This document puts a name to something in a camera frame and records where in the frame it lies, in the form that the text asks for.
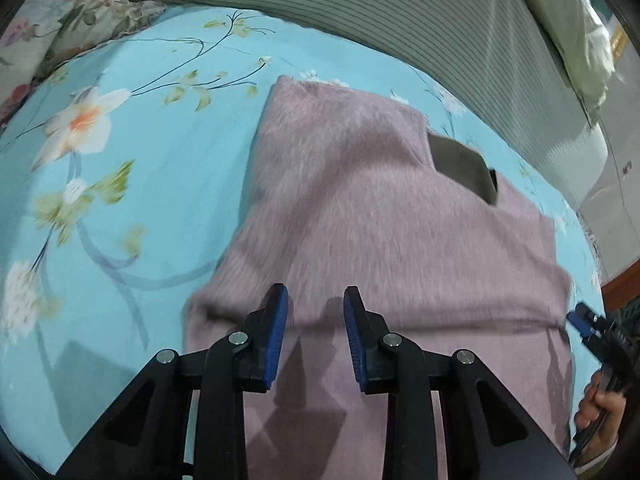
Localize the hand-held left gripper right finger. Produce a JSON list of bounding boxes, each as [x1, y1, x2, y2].
[[343, 286, 573, 480]]

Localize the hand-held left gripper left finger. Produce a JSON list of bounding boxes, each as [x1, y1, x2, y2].
[[57, 284, 290, 480]]

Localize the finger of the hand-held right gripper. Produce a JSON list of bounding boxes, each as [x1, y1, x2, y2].
[[566, 302, 608, 346]]

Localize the pink knit sweater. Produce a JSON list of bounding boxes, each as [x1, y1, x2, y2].
[[182, 75, 576, 480]]

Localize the person's right hand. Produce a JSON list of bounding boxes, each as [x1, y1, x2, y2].
[[572, 367, 628, 461]]

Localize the pale green pillow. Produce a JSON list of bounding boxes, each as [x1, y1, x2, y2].
[[502, 0, 616, 126]]

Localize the grey-green striped pillow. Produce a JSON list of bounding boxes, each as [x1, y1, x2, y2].
[[135, 0, 608, 206]]

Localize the floral ruffled pillow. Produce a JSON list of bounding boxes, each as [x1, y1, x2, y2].
[[0, 0, 168, 131]]

